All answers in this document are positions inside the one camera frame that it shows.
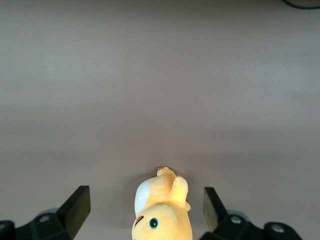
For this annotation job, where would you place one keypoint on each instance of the yellow plush toy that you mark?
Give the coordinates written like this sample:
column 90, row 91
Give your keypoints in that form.
column 162, row 205

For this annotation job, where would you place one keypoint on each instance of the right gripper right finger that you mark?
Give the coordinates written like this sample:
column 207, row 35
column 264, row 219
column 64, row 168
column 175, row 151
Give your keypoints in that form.
column 217, row 225

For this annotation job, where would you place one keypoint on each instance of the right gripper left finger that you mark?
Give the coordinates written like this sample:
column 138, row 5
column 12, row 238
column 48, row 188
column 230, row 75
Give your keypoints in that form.
column 70, row 215

